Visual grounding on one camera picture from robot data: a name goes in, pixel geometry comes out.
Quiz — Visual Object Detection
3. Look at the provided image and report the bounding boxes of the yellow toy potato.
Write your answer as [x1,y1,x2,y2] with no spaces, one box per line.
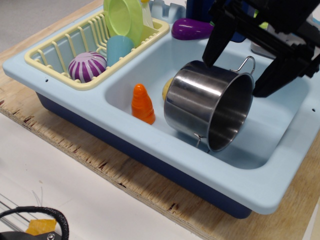
[162,77,174,101]

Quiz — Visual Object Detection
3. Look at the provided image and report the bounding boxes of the plywood board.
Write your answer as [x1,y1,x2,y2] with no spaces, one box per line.
[0,0,320,240]

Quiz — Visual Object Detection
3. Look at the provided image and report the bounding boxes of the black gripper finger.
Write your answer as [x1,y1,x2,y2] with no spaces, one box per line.
[253,57,304,98]
[202,4,237,67]

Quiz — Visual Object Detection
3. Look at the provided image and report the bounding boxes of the purple striped bowl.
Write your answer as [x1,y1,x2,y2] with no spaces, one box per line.
[68,51,107,83]

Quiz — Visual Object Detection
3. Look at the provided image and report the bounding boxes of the yellow tape piece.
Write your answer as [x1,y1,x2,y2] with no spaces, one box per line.
[25,219,57,236]

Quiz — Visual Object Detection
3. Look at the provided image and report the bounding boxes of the green plastic plate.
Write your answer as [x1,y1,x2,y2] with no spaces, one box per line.
[103,0,144,47]

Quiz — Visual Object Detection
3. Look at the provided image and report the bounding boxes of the black braided cable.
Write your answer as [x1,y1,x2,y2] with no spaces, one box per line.
[0,206,69,240]

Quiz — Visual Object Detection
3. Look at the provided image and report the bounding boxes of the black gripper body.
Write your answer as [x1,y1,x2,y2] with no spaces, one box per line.
[211,0,320,78]

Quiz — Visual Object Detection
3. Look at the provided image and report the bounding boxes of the orange toy carrot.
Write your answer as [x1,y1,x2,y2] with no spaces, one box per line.
[131,83,156,125]

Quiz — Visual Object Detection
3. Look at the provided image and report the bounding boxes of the white toy bottle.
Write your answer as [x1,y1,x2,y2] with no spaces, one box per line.
[140,0,154,28]

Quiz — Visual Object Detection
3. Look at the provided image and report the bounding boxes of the stainless steel pot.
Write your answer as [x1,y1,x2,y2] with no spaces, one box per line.
[164,56,255,152]

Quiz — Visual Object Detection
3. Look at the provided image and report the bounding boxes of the yellow dish drying rack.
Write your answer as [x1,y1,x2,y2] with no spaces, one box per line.
[24,10,170,91]

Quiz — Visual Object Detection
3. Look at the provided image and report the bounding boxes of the dark blue box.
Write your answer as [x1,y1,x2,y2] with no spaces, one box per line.
[186,0,255,43]

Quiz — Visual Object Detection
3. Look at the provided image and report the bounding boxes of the light blue plastic cup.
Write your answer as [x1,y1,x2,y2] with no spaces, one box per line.
[106,35,135,67]

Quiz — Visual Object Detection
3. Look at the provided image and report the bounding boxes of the grey toy faucet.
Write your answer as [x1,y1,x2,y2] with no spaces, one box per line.
[250,41,276,59]

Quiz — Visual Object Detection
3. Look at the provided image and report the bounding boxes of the light blue toy sink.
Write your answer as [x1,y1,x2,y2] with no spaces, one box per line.
[2,0,320,219]

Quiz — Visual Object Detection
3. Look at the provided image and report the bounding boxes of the purple toy eggplant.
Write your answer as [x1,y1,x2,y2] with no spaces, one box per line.
[171,18,214,41]

